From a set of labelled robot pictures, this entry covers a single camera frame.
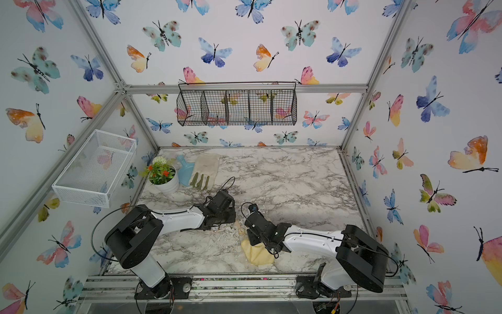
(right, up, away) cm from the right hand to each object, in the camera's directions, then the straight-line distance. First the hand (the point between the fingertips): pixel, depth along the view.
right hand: (252, 229), depth 84 cm
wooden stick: (-5, -3, +5) cm, 8 cm away
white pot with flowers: (-41, +23, +5) cm, 47 cm away
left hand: (-7, +4, +9) cm, 13 cm away
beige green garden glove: (-26, +25, +25) cm, 44 cm away
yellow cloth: (+2, -9, -4) cm, 10 cm away
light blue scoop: (-38, +24, +25) cm, 51 cm away
